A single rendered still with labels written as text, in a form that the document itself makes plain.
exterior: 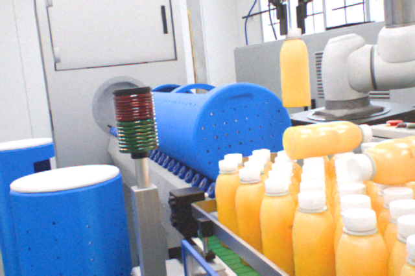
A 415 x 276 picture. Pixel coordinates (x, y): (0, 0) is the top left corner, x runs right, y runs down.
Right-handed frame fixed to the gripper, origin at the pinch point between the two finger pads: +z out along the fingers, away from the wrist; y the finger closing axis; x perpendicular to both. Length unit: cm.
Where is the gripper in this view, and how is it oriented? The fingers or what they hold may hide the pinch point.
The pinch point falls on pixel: (292, 20)
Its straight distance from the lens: 127.2
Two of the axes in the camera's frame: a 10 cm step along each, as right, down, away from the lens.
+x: 2.9, 0.3, -9.6
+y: -9.6, 0.7, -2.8
